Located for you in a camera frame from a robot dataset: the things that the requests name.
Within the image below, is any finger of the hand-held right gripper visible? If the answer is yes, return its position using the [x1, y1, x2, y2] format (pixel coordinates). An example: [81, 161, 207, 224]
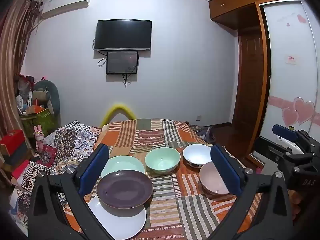
[272, 124, 313, 150]
[254, 136, 304, 172]

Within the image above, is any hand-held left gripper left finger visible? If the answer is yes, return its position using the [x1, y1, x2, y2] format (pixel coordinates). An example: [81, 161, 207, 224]
[28, 144, 118, 240]

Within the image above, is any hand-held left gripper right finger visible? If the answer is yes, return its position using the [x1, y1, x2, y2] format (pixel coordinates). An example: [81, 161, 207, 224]
[210, 144, 293, 240]

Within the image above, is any pink bowl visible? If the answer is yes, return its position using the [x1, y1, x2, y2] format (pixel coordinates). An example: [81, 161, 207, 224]
[199, 161, 230, 195]

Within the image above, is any green plate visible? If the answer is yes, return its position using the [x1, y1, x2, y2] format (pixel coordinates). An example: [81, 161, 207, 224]
[100, 155, 145, 178]

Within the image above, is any white bowl with dark spots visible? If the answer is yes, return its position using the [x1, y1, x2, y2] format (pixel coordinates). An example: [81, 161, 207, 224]
[182, 144, 213, 168]

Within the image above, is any purple plate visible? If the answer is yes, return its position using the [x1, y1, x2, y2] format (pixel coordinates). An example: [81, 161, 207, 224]
[96, 170, 153, 209]

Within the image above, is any white plate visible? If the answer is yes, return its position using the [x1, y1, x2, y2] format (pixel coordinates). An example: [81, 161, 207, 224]
[87, 195, 147, 239]

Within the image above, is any green bowl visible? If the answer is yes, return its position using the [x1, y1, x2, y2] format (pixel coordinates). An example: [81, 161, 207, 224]
[145, 147, 181, 174]

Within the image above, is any patterned floral blanket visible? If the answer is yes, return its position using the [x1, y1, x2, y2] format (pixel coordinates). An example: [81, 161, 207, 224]
[10, 120, 103, 230]

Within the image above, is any dark cloth bundle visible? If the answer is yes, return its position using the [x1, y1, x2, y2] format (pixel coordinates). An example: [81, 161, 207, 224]
[190, 124, 216, 142]

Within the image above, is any white sliding wardrobe door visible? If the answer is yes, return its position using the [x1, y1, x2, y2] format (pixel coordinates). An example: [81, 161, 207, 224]
[261, 0, 320, 155]

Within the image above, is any striped patchwork blanket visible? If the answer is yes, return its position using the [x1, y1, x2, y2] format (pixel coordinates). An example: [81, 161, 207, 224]
[62, 118, 263, 240]

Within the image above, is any brown wooden door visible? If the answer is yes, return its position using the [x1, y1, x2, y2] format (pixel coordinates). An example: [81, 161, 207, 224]
[232, 29, 266, 130]

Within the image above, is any pink bunny figure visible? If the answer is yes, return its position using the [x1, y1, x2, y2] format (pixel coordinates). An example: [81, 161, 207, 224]
[34, 125, 45, 153]

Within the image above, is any yellow curved chair back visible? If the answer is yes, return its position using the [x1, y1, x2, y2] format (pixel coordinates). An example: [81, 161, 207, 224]
[101, 102, 137, 128]

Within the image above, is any green storage box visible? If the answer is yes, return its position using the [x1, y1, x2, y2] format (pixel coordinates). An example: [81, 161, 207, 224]
[21, 107, 59, 135]

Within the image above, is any flat red box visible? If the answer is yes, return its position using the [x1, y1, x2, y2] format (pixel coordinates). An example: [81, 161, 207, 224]
[11, 160, 31, 178]

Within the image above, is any dark grey box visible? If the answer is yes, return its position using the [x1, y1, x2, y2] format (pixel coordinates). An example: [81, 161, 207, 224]
[0, 144, 28, 167]

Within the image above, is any grey plush toy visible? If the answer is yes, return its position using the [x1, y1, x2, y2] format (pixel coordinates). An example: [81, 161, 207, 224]
[34, 80, 60, 117]

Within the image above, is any pile of household clutter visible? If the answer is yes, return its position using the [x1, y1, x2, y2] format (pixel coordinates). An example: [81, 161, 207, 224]
[15, 75, 38, 114]

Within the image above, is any wooden overhead cabinet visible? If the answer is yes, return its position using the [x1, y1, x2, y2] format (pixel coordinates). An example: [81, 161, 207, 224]
[209, 0, 303, 30]

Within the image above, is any brown striped curtain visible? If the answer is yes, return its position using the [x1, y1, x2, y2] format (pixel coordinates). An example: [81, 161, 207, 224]
[0, 0, 43, 140]

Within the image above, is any white air conditioner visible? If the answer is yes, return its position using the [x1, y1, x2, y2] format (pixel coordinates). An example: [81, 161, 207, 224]
[41, 0, 92, 19]

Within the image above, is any small black wall monitor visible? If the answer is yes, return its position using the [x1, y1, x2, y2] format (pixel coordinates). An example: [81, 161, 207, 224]
[106, 51, 138, 75]

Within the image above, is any black wall television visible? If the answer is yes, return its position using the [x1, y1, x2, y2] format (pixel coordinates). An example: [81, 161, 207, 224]
[94, 19, 152, 52]

